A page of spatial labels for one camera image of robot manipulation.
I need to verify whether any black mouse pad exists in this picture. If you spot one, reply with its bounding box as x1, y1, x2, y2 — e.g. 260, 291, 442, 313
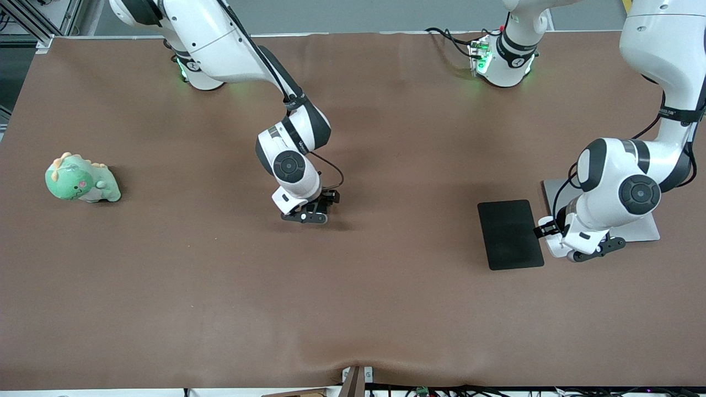
477, 200, 545, 271

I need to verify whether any silver closed laptop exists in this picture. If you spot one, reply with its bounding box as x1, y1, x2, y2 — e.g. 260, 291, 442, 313
541, 178, 661, 243

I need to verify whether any brown table cover mat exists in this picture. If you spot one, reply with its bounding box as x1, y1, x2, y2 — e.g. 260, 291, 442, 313
0, 30, 706, 391

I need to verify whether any green dinosaur plush toy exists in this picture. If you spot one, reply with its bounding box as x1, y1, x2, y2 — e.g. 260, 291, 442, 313
45, 152, 122, 203

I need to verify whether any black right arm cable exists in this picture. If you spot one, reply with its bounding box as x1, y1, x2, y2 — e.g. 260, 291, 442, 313
215, 0, 345, 191

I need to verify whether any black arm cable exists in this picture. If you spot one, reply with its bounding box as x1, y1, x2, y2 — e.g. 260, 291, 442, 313
552, 72, 706, 221
215, 0, 345, 191

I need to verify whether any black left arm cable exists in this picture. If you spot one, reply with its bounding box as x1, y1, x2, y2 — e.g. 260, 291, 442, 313
552, 72, 706, 221

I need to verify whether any metal table edge bracket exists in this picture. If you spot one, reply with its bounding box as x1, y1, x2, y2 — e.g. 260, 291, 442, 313
341, 366, 374, 397

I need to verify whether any black left base cable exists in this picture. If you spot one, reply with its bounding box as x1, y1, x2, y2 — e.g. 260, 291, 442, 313
425, 26, 486, 58

